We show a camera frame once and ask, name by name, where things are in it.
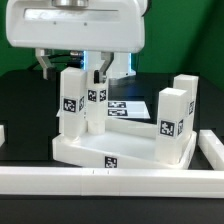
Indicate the sheet with four tags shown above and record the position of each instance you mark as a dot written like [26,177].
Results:
[116,109]

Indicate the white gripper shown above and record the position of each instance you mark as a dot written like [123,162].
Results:
[101,25]

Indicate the white desk top panel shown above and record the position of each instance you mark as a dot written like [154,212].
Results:
[125,145]

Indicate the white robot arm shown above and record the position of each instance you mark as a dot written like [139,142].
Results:
[121,63]

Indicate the white U-shaped obstacle fence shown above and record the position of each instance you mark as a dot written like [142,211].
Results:
[111,182]

